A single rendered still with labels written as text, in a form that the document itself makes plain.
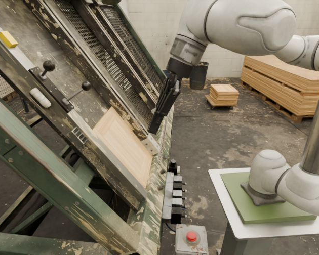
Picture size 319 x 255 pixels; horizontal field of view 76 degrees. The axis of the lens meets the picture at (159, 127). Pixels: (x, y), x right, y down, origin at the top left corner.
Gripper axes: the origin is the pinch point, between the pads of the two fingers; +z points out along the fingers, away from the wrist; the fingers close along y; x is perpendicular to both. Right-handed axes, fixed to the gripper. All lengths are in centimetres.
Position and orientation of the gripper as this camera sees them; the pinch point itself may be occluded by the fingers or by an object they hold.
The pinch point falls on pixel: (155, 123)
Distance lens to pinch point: 64.9
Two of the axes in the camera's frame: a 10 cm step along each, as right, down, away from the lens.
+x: 9.1, 3.0, 2.9
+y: 1.5, 4.1, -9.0
